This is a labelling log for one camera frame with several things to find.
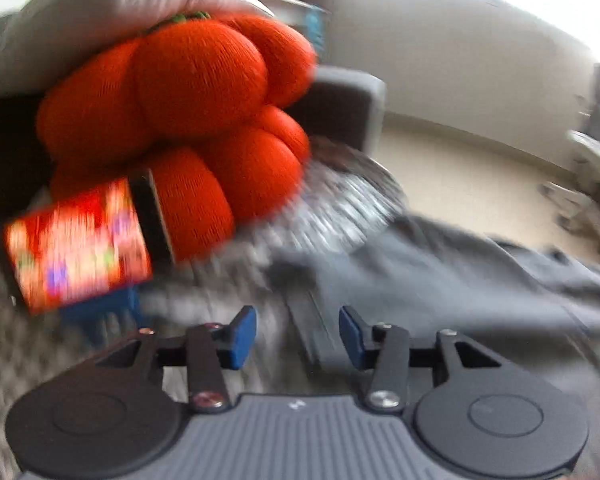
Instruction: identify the smartphone with lit screen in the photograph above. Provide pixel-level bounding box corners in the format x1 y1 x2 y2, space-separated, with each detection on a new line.
0 170 174 314

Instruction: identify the orange pumpkin plush cushion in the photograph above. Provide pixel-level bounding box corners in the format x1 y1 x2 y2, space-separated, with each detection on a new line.
36 14 317 261

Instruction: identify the grey checkered sofa blanket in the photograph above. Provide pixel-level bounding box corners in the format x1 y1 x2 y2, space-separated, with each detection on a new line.
0 138 404 479

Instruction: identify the light grey pillow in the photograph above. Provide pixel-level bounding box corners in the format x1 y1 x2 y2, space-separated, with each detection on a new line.
0 0 272 98

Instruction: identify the blue phone stand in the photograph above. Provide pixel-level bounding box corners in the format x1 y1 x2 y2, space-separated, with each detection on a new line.
59 285 146 348

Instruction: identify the grey office chair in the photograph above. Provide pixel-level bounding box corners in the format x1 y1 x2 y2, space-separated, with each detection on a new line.
539 64 600 253

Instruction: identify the dark grey sofa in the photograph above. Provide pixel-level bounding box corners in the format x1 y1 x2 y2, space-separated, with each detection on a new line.
0 65 387 223

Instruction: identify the grey sweatshirt garment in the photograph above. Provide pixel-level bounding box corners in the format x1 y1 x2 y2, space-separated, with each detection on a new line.
144 213 600 396

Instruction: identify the white desk shelf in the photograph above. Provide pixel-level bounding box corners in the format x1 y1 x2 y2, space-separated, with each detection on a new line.
214 0 332 57

